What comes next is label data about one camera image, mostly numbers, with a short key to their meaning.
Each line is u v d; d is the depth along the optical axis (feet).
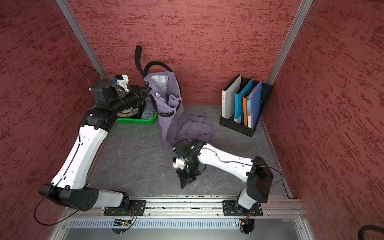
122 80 1.96
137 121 3.43
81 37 2.66
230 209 2.43
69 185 1.26
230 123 3.62
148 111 3.34
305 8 2.34
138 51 2.64
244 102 2.82
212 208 2.49
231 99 3.21
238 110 3.10
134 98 1.89
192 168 2.00
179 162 2.24
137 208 2.47
